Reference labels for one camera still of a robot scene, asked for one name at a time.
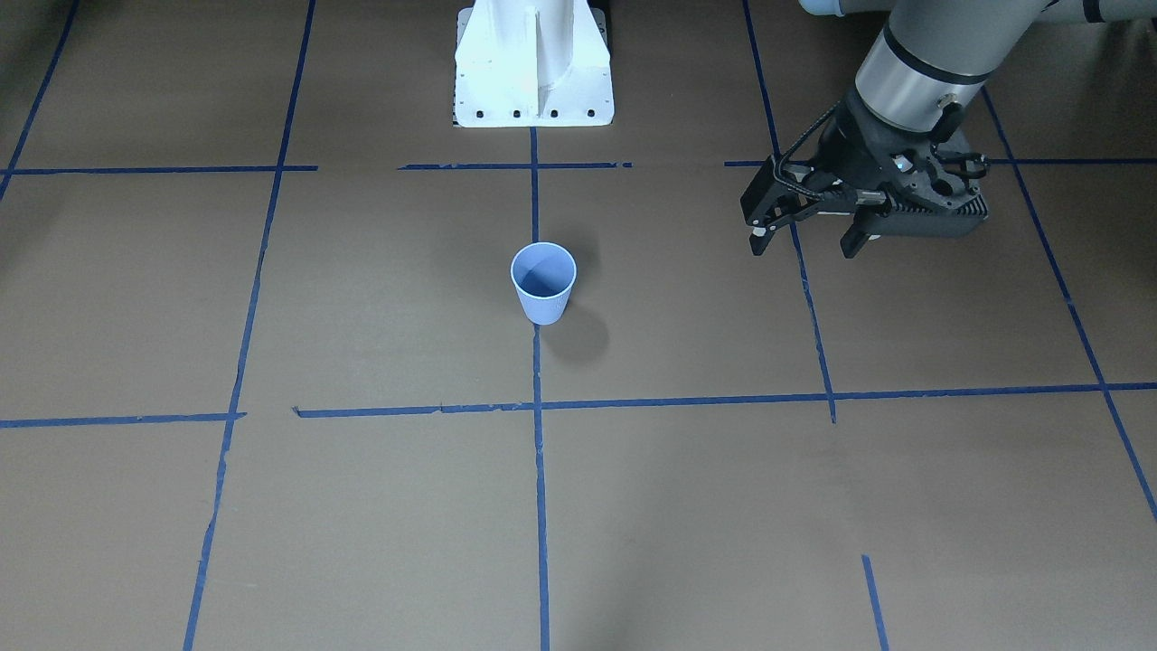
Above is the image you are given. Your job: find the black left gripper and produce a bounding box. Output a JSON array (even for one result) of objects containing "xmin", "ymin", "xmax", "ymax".
[{"xmin": 740, "ymin": 91, "xmax": 934, "ymax": 259}]

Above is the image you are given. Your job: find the light blue ribbed cup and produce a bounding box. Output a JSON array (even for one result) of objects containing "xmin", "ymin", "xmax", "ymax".
[{"xmin": 510, "ymin": 241, "xmax": 579, "ymax": 326}]

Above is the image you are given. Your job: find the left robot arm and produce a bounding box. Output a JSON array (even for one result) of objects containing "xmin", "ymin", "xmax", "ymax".
[{"xmin": 740, "ymin": 1, "xmax": 1154, "ymax": 259}]

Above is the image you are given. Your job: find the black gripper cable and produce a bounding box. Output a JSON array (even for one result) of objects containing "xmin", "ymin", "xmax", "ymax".
[{"xmin": 772, "ymin": 99, "xmax": 848, "ymax": 207}]

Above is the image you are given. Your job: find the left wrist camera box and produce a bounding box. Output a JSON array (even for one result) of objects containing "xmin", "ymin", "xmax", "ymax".
[{"xmin": 869, "ymin": 146, "xmax": 989, "ymax": 238}]

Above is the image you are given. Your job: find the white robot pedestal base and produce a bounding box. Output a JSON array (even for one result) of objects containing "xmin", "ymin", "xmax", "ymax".
[{"xmin": 452, "ymin": 1, "xmax": 616, "ymax": 128}]

